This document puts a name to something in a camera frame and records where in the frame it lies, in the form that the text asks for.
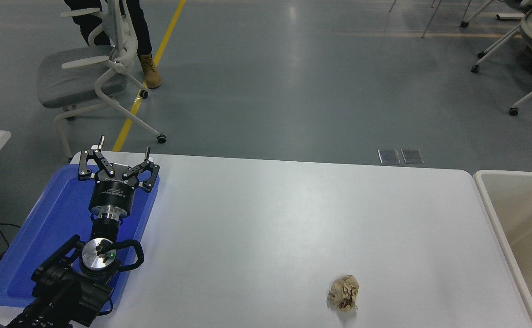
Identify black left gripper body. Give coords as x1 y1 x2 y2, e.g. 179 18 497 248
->
88 164 139 212

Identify blue plastic tray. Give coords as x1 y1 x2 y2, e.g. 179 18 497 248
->
0 163 160 315

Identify white grey office chair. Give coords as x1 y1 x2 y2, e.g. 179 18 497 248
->
36 0 167 161

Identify person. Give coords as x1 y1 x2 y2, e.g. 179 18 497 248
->
63 0 162 90

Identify crumpled tan paper ball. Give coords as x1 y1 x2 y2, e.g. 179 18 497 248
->
327 275 361 313

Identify grey caster chair leg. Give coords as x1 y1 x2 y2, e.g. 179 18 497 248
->
460 0 497 29

